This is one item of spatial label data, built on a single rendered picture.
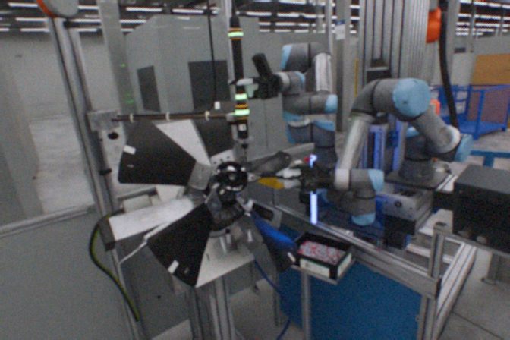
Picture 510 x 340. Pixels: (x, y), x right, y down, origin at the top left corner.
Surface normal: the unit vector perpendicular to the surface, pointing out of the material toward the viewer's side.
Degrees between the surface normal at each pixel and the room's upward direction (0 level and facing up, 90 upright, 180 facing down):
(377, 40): 90
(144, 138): 74
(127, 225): 50
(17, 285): 90
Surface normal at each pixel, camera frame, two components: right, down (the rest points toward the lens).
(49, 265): 0.59, 0.22
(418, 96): 0.40, 0.19
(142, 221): 0.41, -0.44
